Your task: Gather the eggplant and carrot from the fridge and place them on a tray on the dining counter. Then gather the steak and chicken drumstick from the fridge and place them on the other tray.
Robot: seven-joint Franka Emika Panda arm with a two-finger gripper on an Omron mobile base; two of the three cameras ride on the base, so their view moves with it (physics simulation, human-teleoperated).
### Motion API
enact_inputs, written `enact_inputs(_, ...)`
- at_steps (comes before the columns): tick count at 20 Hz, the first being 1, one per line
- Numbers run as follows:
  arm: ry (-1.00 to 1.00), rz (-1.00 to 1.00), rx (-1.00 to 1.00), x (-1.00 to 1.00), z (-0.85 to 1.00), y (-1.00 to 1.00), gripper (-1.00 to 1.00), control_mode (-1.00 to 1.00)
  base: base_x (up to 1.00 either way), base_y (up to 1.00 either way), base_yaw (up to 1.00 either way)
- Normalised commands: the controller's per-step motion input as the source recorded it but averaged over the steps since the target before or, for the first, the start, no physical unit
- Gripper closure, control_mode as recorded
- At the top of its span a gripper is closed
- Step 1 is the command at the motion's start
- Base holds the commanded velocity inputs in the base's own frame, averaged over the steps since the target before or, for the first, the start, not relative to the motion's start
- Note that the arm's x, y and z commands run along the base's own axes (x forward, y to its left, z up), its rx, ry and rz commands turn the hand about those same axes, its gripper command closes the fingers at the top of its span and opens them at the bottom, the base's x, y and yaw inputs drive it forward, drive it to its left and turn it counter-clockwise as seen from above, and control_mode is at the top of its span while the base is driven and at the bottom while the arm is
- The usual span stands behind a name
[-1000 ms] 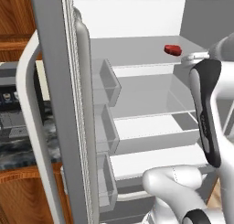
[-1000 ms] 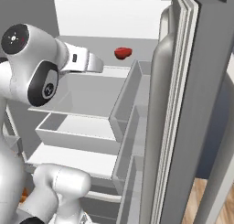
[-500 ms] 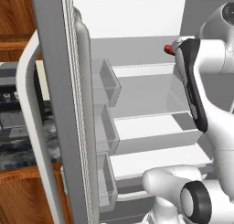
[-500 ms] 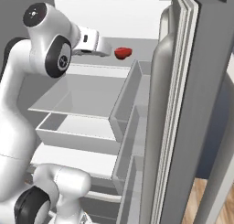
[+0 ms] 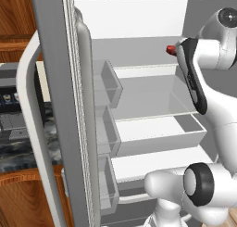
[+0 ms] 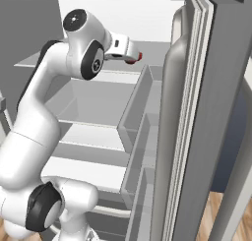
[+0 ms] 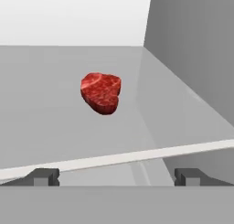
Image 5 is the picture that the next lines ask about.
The grey fridge body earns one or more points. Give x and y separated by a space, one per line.
135 23

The grey fridge door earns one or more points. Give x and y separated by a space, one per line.
58 82

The grey coffee machine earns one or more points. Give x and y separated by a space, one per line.
12 113

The clear fridge door bin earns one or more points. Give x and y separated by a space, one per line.
108 187
108 82
108 132

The wooden wall cupboard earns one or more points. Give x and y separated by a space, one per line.
15 17

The white fridge drawer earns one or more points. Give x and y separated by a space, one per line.
145 166
154 141

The red steak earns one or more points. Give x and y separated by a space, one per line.
170 50

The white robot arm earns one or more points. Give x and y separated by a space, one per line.
216 138

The wooden base cupboard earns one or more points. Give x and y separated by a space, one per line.
21 199

